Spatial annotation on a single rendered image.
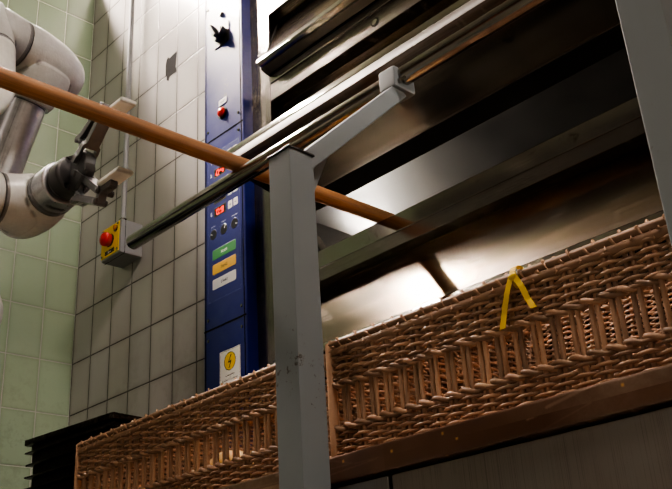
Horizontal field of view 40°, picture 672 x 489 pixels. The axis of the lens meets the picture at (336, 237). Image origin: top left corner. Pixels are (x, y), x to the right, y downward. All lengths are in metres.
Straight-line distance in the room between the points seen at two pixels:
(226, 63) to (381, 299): 0.90
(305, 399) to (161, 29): 2.01
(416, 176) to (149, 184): 0.89
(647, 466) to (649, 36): 0.36
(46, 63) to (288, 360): 1.39
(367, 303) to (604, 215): 0.54
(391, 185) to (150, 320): 0.77
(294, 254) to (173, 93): 1.67
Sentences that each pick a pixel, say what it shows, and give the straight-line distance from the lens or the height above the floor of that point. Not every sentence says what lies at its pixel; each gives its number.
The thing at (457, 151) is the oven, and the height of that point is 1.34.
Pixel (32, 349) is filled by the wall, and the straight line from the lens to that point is 2.75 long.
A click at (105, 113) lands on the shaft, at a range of 1.53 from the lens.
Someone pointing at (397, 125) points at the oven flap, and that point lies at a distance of 1.92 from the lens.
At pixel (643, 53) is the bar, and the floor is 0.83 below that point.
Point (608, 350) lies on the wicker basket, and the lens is 0.92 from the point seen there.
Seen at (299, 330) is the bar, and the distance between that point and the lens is 1.05.
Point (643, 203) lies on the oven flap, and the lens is 1.52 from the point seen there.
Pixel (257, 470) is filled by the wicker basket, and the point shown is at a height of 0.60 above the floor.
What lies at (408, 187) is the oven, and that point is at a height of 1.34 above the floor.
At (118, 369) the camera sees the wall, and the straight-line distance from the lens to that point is 2.56.
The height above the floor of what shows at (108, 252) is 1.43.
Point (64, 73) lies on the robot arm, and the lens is 2.33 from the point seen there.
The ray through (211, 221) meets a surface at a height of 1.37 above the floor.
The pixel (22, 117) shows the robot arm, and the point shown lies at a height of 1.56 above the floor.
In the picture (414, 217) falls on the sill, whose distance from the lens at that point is 1.81.
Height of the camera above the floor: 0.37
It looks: 25 degrees up
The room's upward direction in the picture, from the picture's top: 4 degrees counter-clockwise
